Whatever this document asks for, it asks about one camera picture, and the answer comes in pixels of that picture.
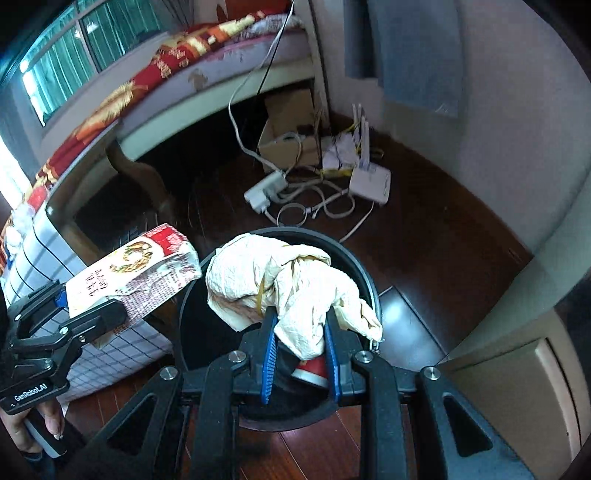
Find cardboard box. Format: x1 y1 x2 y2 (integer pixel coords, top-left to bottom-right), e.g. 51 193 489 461
257 88 328 169

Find red white printed carton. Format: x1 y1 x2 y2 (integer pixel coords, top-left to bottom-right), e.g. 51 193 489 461
65 224 203 347

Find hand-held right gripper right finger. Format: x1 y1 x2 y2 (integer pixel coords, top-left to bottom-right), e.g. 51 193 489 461
323 307 536 480

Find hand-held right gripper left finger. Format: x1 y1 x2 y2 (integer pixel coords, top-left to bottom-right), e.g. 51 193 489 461
48 308 280 480

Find black round trash bin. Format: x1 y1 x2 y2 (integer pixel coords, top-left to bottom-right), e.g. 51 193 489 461
173 226 382 432

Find cream paper towel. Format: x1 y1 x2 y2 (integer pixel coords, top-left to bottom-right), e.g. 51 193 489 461
205 233 384 361

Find grey hanging cloth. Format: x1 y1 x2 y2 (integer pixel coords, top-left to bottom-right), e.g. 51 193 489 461
344 0 384 79

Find light blue hanging towel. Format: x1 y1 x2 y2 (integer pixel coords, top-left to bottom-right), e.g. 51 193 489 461
367 0 465 116

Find white crumpled paper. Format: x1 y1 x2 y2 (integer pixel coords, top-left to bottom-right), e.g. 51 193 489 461
322 134 356 171

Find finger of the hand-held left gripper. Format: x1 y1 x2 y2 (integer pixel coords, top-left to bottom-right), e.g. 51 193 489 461
7 281 70 341
13 299 129 365

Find white checked tablecloth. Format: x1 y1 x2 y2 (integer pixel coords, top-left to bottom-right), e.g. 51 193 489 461
0 203 174 402

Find thin black cable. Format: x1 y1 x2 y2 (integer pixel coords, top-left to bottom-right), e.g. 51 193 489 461
256 0 296 96

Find beige cabinet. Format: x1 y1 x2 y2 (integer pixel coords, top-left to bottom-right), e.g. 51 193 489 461
443 258 591 462

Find yellow network cable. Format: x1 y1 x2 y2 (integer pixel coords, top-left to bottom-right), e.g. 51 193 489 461
316 117 365 178

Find red yellow printed quilt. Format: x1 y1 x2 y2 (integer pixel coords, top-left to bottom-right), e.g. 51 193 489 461
0 0 305 278

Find long white cable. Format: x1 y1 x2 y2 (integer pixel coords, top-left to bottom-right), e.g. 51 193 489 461
228 0 298 174

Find person's left hand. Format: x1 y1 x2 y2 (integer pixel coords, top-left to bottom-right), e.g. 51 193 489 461
0 401 64 457

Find white framed window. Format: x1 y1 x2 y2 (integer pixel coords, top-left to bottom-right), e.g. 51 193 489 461
9 0 195 125

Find white router with antennas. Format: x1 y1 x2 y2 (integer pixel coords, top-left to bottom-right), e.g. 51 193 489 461
348 104 392 206

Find coiled white cables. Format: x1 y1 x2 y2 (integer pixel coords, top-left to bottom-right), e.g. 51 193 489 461
274 178 376 243

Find red white packet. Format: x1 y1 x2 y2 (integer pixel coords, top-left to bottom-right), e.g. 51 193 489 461
291 355 329 386

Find purple white mattress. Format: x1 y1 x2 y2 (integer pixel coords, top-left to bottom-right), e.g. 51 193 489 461
171 32 310 93

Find white power strip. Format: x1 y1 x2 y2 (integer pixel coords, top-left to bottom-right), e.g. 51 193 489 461
244 171 289 214

